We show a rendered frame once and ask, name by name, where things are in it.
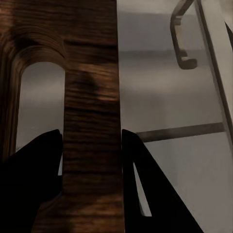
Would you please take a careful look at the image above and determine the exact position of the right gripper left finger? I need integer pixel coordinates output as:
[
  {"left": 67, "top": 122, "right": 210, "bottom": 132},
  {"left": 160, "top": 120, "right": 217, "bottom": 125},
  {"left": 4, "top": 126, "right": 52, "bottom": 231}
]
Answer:
[{"left": 0, "top": 129, "right": 62, "bottom": 233}]

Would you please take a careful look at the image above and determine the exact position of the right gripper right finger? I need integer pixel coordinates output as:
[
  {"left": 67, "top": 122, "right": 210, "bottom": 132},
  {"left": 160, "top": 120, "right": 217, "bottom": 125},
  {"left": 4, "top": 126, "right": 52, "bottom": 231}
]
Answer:
[{"left": 121, "top": 129, "right": 204, "bottom": 233}]

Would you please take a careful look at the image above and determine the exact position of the cutting board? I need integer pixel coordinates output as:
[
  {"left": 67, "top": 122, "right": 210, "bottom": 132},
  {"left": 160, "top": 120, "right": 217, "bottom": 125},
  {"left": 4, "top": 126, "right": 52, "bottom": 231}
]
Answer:
[{"left": 0, "top": 0, "right": 125, "bottom": 233}]

